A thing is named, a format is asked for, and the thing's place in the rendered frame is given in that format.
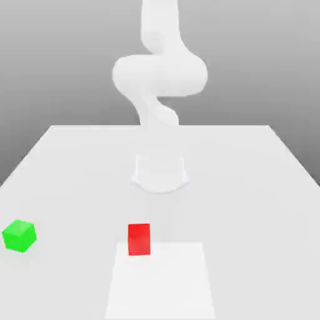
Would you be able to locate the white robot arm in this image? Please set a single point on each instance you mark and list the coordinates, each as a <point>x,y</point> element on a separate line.
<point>160,75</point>

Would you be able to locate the small red cube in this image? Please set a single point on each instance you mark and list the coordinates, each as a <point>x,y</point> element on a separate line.
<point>139,239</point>

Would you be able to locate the small green cube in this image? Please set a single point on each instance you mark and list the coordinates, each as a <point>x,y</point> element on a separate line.
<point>19,236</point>

